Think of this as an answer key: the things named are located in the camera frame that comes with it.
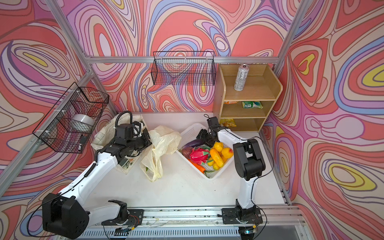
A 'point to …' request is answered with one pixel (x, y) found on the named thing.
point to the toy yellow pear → (227, 152)
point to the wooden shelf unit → (244, 95)
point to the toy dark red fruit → (186, 151)
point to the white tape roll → (85, 118)
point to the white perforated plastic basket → (188, 133)
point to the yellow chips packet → (228, 122)
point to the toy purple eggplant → (195, 143)
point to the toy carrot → (199, 167)
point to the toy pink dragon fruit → (199, 155)
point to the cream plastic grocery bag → (165, 140)
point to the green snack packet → (252, 104)
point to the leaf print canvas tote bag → (106, 135)
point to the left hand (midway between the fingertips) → (157, 137)
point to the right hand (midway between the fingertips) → (200, 142)
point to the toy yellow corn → (217, 158)
